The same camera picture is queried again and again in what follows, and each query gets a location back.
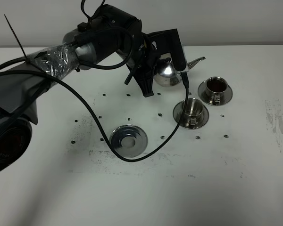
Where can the round steel teapot coaster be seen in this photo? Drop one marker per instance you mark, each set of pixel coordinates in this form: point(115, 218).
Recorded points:
point(129, 140)

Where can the black cable tie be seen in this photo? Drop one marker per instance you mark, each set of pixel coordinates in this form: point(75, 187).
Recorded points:
point(15, 36)

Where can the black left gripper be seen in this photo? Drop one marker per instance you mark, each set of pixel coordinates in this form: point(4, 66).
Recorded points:
point(112, 38)

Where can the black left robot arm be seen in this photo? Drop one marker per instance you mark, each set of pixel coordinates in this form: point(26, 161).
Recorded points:
point(21, 83)

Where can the near stainless steel teacup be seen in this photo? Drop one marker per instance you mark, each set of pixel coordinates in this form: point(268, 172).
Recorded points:
point(194, 107)

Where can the stainless steel teacup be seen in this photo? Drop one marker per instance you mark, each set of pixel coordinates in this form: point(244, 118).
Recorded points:
point(194, 107)
point(216, 84)

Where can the stainless steel teapot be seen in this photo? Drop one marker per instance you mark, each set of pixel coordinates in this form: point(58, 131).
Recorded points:
point(166, 75)

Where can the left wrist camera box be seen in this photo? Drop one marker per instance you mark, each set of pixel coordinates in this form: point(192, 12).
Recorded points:
point(168, 41)

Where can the far stainless steel teacup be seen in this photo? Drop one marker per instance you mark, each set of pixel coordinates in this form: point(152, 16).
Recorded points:
point(216, 84)

